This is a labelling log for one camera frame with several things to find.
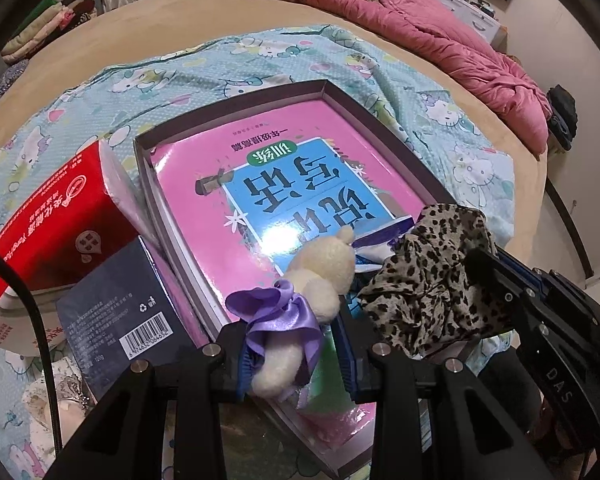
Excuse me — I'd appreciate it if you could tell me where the cream plush bunny purple bow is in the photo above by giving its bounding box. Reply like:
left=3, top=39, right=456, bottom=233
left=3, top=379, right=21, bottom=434
left=225, top=226, right=355, bottom=399

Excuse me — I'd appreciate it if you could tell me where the leopard print scrunchie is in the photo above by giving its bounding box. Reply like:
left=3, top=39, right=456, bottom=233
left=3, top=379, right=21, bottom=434
left=358, top=204, right=512, bottom=358

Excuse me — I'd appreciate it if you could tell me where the green egg sponge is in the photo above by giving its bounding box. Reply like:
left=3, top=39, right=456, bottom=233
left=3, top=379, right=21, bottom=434
left=297, top=327, right=355, bottom=416

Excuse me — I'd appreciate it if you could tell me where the green floral tissue pack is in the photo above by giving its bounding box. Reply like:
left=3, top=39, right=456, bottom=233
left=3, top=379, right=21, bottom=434
left=463, top=330, right=514, bottom=376

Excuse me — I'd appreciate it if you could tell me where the small snack packet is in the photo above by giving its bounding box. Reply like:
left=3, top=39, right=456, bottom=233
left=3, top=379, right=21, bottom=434
left=352, top=216, right=415, bottom=273

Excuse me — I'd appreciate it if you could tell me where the dark blue glossy box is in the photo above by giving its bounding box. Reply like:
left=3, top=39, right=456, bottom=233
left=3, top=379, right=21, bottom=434
left=56, top=236, right=209, bottom=400

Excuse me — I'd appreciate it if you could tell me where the black bag on floor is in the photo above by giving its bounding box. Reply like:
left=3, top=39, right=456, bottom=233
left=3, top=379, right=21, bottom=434
left=546, top=84, right=578, bottom=151

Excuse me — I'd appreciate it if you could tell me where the dark tray with pink book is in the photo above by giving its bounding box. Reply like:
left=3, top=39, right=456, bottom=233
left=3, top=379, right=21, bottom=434
left=132, top=78, right=462, bottom=478

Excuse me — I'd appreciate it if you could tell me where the white floral scrunchie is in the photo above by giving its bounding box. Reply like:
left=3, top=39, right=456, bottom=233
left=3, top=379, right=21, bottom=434
left=19, top=353, right=100, bottom=461

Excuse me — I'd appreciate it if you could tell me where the pink quilted duvet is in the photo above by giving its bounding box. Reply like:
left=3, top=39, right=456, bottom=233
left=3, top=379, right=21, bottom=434
left=216, top=0, right=554, bottom=157

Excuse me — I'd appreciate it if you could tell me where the red white tissue box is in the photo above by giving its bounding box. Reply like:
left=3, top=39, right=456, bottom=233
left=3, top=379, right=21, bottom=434
left=0, top=141, right=157, bottom=347

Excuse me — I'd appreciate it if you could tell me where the white drawer cabinet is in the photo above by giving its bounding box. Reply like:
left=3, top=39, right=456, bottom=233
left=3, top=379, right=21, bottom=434
left=439, top=0, right=507, bottom=51

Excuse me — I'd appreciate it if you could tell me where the hello kitty blue cloth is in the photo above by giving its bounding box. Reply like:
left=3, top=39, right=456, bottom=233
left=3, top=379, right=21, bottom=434
left=0, top=25, right=515, bottom=460

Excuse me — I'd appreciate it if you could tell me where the tan bed sheet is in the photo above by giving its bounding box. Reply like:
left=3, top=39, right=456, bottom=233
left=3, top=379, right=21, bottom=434
left=0, top=0, right=546, bottom=262

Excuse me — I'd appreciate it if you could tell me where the folded clothes stack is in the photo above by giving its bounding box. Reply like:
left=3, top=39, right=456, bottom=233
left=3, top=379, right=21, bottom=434
left=1, top=0, right=102, bottom=65

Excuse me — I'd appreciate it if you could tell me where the black cable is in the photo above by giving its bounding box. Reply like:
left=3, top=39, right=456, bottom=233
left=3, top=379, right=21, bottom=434
left=0, top=242, right=64, bottom=458

